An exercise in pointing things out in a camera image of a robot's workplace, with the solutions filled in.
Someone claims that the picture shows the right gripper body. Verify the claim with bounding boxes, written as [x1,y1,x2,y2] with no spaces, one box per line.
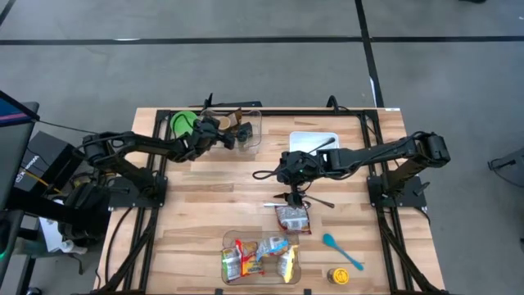
[276,149,327,188]

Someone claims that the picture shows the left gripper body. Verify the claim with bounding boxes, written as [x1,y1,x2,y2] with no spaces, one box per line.
[178,124,223,162]

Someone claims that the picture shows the small brown labelled packet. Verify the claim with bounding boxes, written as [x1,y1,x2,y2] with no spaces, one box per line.
[228,107,243,129]

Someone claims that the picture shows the blue beef ramen packet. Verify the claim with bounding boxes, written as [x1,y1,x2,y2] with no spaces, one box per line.
[255,235,290,262]

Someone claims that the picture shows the yellow ramen packet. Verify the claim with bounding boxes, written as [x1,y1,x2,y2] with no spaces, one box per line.
[276,244,300,284]

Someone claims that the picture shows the red ramen packet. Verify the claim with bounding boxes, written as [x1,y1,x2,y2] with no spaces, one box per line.
[234,238,265,277]
[274,204,313,235]

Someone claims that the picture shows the yellow-lidded jar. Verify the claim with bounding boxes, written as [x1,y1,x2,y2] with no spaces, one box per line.
[326,267,351,286]

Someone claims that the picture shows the green ramen packet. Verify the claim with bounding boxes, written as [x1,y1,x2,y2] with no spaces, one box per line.
[221,245,242,284]

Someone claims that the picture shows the green plastic bowl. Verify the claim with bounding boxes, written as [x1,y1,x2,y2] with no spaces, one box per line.
[169,110,201,138]

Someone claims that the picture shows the white plastic tray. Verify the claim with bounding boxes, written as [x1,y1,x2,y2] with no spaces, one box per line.
[288,130,341,155]

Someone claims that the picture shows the clear plastic bin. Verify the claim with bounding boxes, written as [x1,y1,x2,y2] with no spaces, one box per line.
[196,107,264,156]
[220,229,303,287]

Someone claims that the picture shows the teal plastic spoon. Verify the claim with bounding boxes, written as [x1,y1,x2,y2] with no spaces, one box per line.
[322,232,365,272]

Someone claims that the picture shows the black case with white lettering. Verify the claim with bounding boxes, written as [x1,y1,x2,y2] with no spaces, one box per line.
[16,129,85,193]

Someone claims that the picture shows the white paper sheet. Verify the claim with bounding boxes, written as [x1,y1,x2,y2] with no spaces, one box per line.
[38,216,75,253]

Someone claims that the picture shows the monitor with blue screen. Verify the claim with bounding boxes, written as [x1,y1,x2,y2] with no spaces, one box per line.
[0,88,41,214]

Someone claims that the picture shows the thick black curved cable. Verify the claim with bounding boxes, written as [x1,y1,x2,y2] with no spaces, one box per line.
[326,94,349,114]

